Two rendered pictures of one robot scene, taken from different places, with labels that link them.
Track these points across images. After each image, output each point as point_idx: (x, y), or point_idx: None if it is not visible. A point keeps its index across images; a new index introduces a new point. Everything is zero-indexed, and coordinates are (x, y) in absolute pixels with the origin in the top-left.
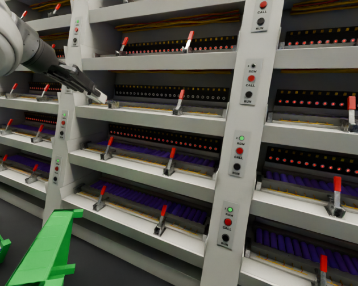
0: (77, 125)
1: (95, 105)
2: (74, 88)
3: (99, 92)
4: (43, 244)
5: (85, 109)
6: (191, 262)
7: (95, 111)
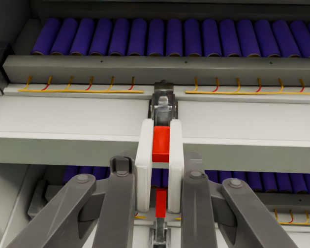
0: None
1: (43, 96)
2: (92, 225)
3: (201, 159)
4: None
5: (30, 143)
6: None
7: (90, 148)
